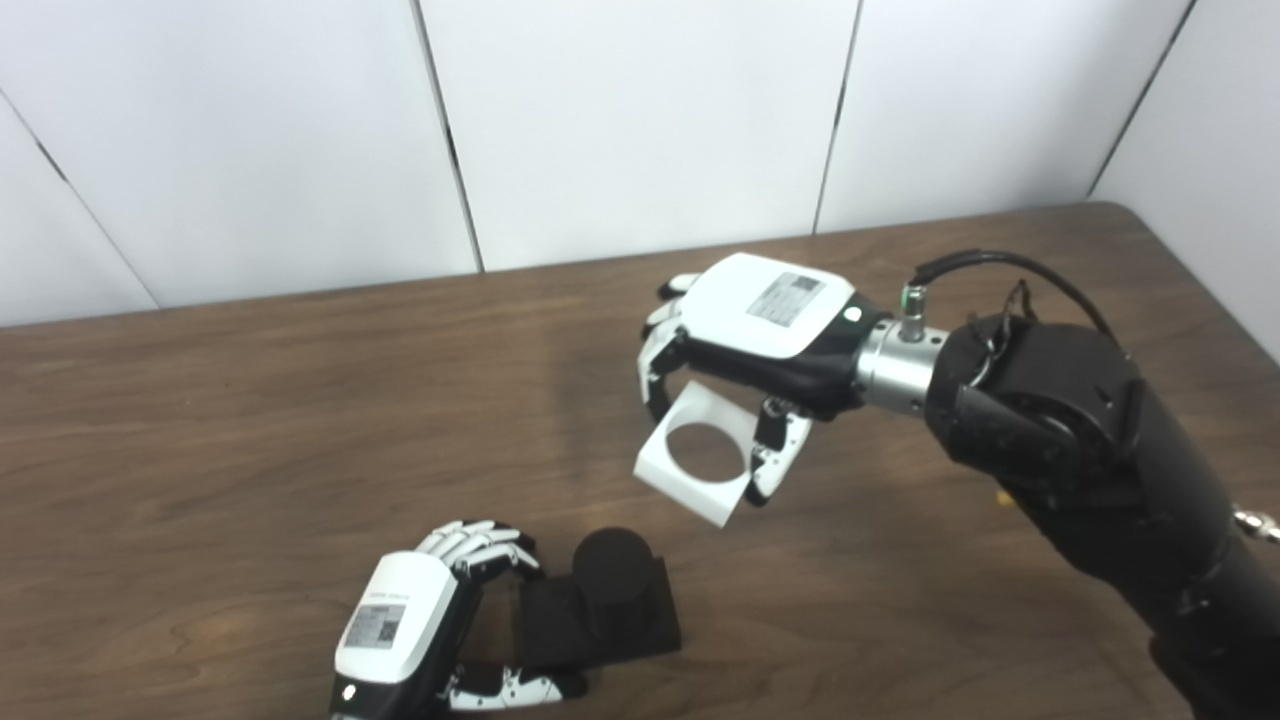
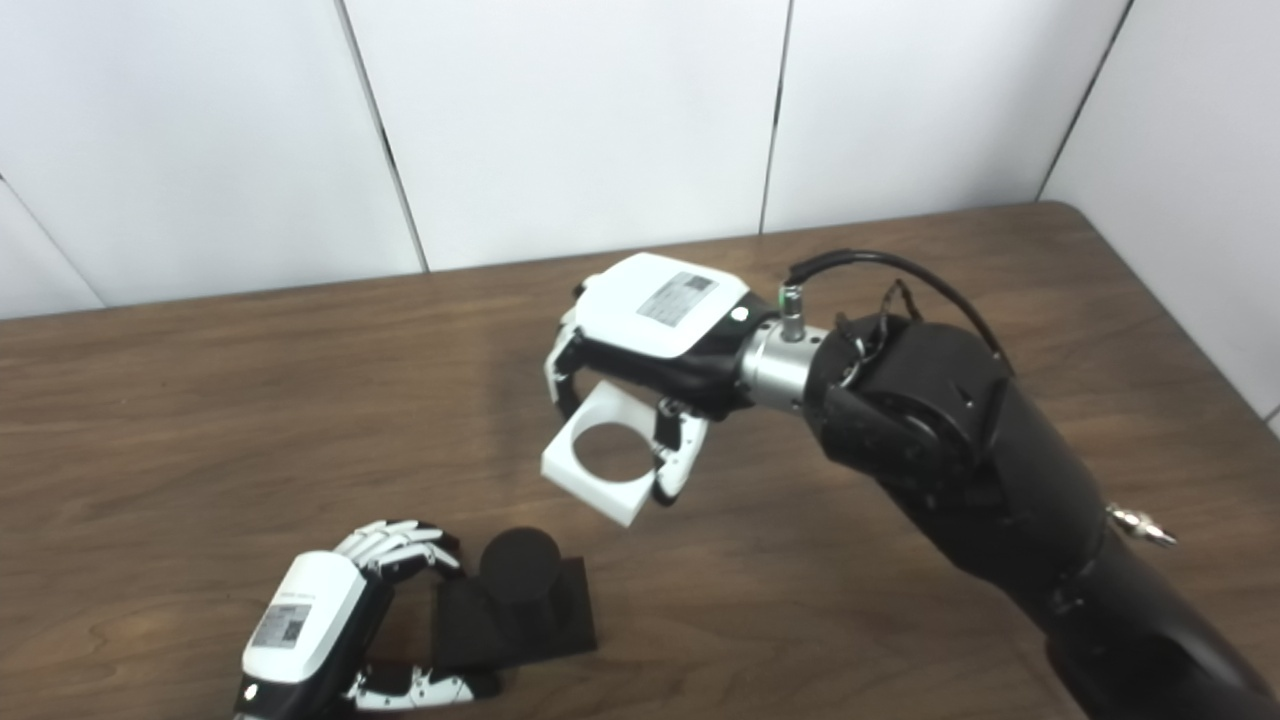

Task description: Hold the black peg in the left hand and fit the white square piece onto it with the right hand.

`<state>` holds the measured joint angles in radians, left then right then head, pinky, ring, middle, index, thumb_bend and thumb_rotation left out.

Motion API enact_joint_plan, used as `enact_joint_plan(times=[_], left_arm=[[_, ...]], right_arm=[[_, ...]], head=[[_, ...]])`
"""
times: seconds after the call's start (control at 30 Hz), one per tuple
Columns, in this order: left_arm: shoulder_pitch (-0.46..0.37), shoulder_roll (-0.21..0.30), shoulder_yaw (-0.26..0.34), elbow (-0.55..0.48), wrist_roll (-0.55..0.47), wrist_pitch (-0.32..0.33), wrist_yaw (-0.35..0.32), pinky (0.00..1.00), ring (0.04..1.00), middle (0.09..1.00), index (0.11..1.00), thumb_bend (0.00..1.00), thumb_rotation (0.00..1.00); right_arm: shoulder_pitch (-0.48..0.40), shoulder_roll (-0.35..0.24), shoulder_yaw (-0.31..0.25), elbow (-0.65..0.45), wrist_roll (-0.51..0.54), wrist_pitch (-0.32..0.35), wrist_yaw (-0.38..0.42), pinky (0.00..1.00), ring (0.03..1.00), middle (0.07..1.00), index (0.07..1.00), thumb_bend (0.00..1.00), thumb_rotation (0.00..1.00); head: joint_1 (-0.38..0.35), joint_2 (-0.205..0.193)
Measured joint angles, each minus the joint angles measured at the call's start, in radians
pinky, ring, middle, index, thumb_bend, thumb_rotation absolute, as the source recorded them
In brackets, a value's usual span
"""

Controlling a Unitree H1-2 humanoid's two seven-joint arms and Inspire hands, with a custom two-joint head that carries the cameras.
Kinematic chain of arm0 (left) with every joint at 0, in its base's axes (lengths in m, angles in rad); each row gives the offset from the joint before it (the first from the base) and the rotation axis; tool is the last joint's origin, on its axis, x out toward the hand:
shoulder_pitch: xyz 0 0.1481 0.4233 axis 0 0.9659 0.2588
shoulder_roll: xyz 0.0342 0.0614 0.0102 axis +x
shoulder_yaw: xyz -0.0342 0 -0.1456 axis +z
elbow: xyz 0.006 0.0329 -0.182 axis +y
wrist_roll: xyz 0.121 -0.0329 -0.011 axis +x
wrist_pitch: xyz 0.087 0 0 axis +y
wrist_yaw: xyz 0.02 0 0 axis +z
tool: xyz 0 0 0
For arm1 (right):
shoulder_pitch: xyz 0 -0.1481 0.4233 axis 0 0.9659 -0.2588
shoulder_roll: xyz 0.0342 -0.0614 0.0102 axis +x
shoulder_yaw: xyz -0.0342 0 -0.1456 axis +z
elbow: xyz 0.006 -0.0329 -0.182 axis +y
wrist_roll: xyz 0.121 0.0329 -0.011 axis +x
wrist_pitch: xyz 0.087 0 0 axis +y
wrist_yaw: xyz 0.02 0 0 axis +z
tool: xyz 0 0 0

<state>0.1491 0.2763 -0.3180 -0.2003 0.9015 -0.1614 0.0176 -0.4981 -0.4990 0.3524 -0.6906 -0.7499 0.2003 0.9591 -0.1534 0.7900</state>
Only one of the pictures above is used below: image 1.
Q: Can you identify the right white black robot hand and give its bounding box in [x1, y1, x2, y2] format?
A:
[638, 252, 893, 508]

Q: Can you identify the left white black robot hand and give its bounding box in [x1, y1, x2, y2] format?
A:
[328, 519, 590, 720]

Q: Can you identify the white square piece with hole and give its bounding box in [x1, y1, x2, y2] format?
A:
[633, 380, 758, 528]

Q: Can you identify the black peg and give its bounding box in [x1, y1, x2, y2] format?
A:
[518, 527, 683, 673]

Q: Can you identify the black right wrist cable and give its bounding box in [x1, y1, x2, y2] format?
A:
[900, 249, 1129, 353]

